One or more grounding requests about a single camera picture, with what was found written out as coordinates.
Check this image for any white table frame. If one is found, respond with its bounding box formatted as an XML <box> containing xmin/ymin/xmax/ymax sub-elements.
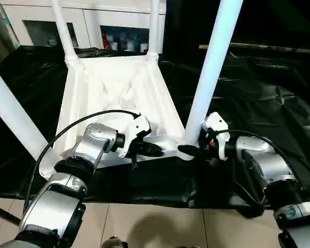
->
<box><xmin>38</xmin><ymin>53</ymin><xmax>197</xmax><ymax>181</ymax></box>

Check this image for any white plastic table leg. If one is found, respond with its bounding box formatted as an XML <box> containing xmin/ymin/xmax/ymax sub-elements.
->
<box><xmin>147</xmin><ymin>0</ymin><xmax>161</xmax><ymax>63</ymax></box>
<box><xmin>0</xmin><ymin>61</ymin><xmax>54</xmax><ymax>166</ymax></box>
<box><xmin>183</xmin><ymin>0</ymin><xmax>245</xmax><ymax>148</ymax></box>
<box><xmin>50</xmin><ymin>0</ymin><xmax>80</xmax><ymax>67</ymax></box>

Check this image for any black work mat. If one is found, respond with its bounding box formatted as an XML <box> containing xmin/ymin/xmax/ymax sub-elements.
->
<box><xmin>0</xmin><ymin>43</ymin><xmax>310</xmax><ymax>219</ymax></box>

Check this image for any dark robot lower body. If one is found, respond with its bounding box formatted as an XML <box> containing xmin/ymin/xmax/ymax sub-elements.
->
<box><xmin>100</xmin><ymin>237</ymin><xmax>129</xmax><ymax>248</ymax></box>

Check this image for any white glass-door cabinet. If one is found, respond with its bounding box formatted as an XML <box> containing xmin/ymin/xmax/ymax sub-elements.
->
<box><xmin>1</xmin><ymin>0</ymin><xmax>167</xmax><ymax>55</ymax></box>

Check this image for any black metal stand leg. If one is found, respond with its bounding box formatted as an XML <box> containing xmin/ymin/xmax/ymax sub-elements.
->
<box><xmin>0</xmin><ymin>201</ymin><xmax>21</xmax><ymax>227</ymax></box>

